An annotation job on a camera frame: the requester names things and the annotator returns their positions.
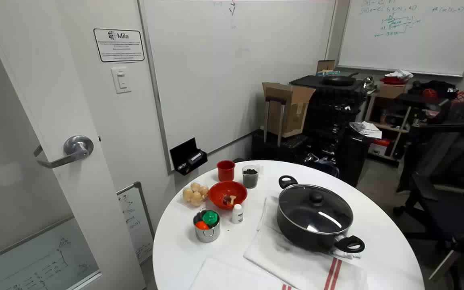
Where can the glass pot lid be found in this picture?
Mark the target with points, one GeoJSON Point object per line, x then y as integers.
{"type": "Point", "coordinates": [306, 206]}

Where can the black cooking pot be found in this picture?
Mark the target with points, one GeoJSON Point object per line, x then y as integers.
{"type": "Point", "coordinates": [301, 237]}

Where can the red mug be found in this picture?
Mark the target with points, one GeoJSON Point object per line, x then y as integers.
{"type": "Point", "coordinates": [225, 171]}

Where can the dark purple cup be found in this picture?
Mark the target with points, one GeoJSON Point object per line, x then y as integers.
{"type": "Point", "coordinates": [249, 177]}

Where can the red bowl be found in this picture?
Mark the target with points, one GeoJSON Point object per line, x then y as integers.
{"type": "Point", "coordinates": [238, 190]}

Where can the black open case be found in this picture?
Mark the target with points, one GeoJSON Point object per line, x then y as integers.
{"type": "Point", "coordinates": [183, 153]}

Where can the large blank whiteboard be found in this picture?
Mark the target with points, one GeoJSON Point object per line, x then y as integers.
{"type": "Point", "coordinates": [232, 81]}

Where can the cardboard box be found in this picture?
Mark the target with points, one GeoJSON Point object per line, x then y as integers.
{"type": "Point", "coordinates": [290, 110]}

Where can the small white bottle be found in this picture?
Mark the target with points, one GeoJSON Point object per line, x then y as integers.
{"type": "Point", "coordinates": [237, 216]}

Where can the green toy piece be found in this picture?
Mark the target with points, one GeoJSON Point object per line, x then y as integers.
{"type": "Point", "coordinates": [209, 216]}

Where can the orange toy piece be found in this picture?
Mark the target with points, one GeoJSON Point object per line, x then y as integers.
{"type": "Point", "coordinates": [201, 226]}

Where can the metal tin cup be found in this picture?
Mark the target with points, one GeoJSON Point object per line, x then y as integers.
{"type": "Point", "coordinates": [208, 235]}

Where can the black storage cart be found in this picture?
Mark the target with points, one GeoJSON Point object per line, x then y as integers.
{"type": "Point", "coordinates": [328, 113]}

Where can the framed paper notice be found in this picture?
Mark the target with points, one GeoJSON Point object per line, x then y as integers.
{"type": "Point", "coordinates": [133, 214]}

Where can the red-striped white towel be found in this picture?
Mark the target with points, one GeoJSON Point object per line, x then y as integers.
{"type": "Point", "coordinates": [225, 276]}
{"type": "Point", "coordinates": [290, 263]}

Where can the white crumpled cloth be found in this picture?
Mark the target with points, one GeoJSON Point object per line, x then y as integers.
{"type": "Point", "coordinates": [365, 129]}

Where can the cluttered shelf rack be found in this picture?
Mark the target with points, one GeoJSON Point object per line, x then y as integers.
{"type": "Point", "coordinates": [393, 107]}

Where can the white door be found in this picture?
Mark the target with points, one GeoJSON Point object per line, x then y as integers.
{"type": "Point", "coordinates": [43, 81]}

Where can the black office chair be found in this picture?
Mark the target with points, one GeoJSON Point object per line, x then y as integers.
{"type": "Point", "coordinates": [441, 155]}

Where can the whiteboard with writing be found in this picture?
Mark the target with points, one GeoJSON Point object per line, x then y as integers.
{"type": "Point", "coordinates": [430, 49]}

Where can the white light switch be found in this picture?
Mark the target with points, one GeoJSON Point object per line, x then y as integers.
{"type": "Point", "coordinates": [121, 79]}

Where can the white wall sign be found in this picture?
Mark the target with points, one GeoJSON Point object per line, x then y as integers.
{"type": "Point", "coordinates": [117, 45]}

